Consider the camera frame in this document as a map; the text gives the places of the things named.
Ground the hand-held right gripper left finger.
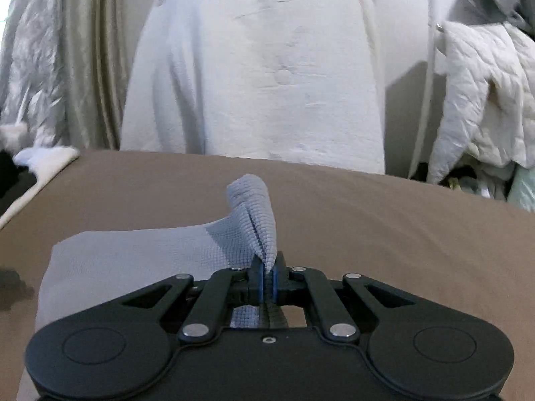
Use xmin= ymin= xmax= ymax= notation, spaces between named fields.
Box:
xmin=120 ymin=256 xmax=266 ymax=344

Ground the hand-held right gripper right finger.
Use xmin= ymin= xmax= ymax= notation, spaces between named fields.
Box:
xmin=270 ymin=252 xmax=419 ymax=344

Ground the grey waffle knit garment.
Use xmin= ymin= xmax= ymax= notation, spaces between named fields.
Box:
xmin=19 ymin=173 xmax=290 ymax=401

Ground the white cloth covered furniture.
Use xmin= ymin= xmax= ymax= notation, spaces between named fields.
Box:
xmin=119 ymin=0 xmax=386 ymax=175

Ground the white fluffy blanket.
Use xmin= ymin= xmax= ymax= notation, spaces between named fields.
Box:
xmin=0 ymin=122 xmax=81 ymax=230

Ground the white pipe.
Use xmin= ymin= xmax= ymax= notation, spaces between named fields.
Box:
xmin=406 ymin=0 xmax=444 ymax=181

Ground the pale green cloth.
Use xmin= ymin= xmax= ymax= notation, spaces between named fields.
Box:
xmin=507 ymin=162 xmax=535 ymax=213

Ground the white quilted jacket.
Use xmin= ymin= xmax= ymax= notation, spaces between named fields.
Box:
xmin=427 ymin=20 xmax=535 ymax=185

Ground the silver grey curtain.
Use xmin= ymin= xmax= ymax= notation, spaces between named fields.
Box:
xmin=0 ymin=0 xmax=140 ymax=151

